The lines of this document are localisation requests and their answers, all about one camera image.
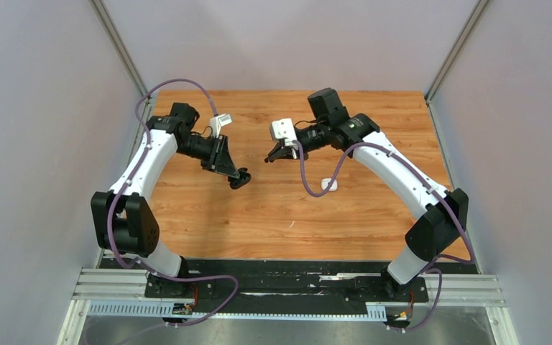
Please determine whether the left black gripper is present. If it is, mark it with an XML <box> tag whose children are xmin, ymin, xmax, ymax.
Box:
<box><xmin>176</xmin><ymin>134</ymin><xmax>240</xmax><ymax>179</ymax></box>

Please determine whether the black earbud charging case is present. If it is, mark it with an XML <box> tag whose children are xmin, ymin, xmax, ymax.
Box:
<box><xmin>228</xmin><ymin>167</ymin><xmax>252</xmax><ymax>190</ymax></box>

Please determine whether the white earbud charging case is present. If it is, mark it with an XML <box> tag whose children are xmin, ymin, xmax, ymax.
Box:
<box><xmin>321</xmin><ymin>178</ymin><xmax>339</xmax><ymax>192</ymax></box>

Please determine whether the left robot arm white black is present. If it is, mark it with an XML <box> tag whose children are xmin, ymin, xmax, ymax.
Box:
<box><xmin>91</xmin><ymin>103</ymin><xmax>251</xmax><ymax>297</ymax></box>

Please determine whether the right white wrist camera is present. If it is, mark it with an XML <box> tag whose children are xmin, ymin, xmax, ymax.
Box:
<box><xmin>270</xmin><ymin>118</ymin><xmax>298</xmax><ymax>147</ymax></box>

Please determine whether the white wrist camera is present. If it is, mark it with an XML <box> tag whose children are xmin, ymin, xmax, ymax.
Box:
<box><xmin>209</xmin><ymin>114</ymin><xmax>233</xmax><ymax>138</ymax></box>
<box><xmin>270</xmin><ymin>118</ymin><xmax>298</xmax><ymax>147</ymax></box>

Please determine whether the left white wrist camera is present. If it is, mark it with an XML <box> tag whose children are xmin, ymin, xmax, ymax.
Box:
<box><xmin>209</xmin><ymin>114</ymin><xmax>233</xmax><ymax>138</ymax></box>

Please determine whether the aluminium frame rail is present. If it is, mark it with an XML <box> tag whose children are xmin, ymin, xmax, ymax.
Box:
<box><xmin>57</xmin><ymin>269</ymin><xmax>518</xmax><ymax>344</ymax></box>

